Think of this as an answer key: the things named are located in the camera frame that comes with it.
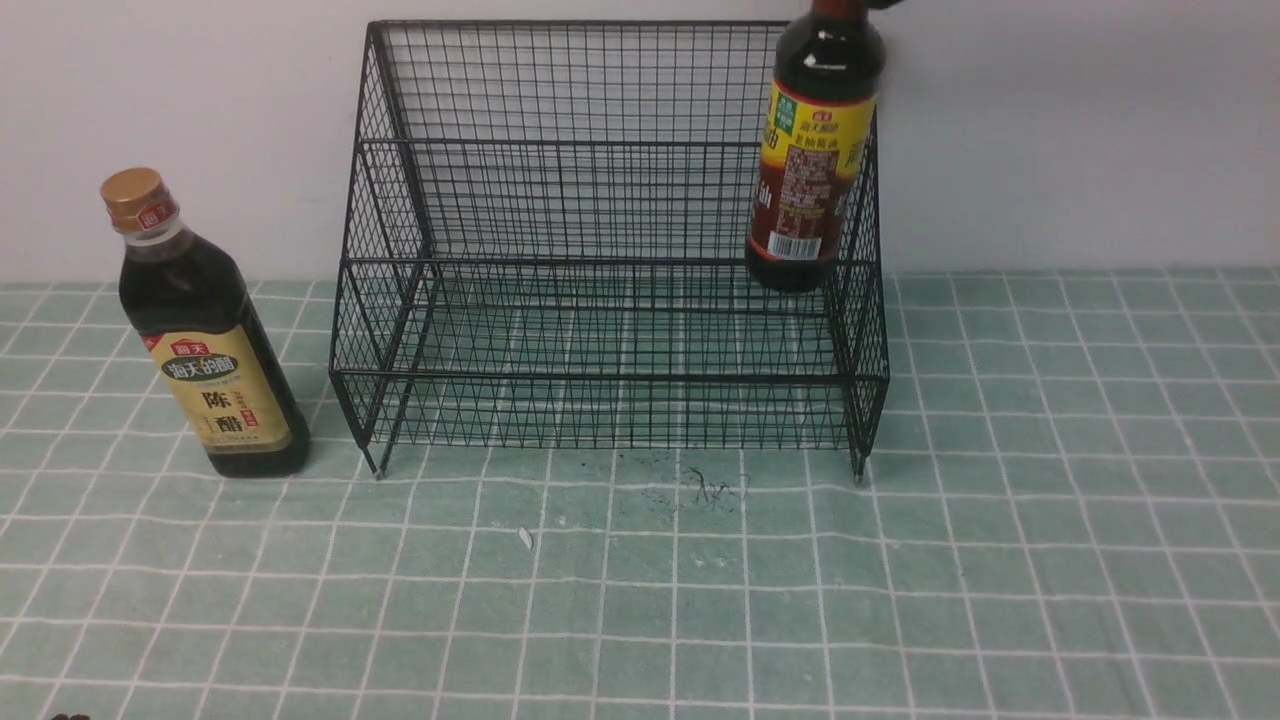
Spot soy sauce bottle red cap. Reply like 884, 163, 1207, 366
744, 1, 884, 293

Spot vinegar bottle with gold cap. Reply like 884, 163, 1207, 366
99, 167, 310, 479

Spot green checkered tablecloth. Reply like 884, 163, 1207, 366
1, 266, 1279, 719

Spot black wire mesh rack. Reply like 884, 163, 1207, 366
329, 20, 890, 479

